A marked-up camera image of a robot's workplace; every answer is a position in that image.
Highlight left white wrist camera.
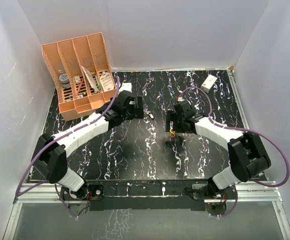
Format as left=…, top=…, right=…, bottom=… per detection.
left=118, top=82, right=133, bottom=93

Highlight orange pencil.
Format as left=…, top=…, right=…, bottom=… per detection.
left=76, top=79, right=86, bottom=96

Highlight white label packet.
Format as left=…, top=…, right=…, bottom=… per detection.
left=99, top=71, right=115, bottom=92

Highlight white red small box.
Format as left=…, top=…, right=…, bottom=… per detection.
left=200, top=74, right=218, bottom=94

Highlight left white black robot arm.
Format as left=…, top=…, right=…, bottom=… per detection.
left=32, top=90, right=144, bottom=200

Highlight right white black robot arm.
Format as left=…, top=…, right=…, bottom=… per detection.
left=165, top=100, right=271, bottom=199

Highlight grey round tin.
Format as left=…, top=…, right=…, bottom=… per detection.
left=59, top=71, right=71, bottom=89

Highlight orange plastic file organizer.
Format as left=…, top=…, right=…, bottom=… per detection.
left=41, top=32, right=116, bottom=121

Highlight orange carabiner keyring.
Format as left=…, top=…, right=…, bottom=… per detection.
left=169, top=128, right=176, bottom=139

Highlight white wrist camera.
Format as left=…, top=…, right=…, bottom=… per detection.
left=118, top=82, right=133, bottom=93
left=177, top=97, right=184, bottom=103

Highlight white packaged card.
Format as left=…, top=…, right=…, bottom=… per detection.
left=81, top=66, right=98, bottom=93

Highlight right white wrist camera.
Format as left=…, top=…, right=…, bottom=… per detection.
left=177, top=97, right=184, bottom=103

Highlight key with black tag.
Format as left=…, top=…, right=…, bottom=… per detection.
left=144, top=110, right=155, bottom=121

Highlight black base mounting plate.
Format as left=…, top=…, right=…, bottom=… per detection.
left=60, top=180, right=237, bottom=213

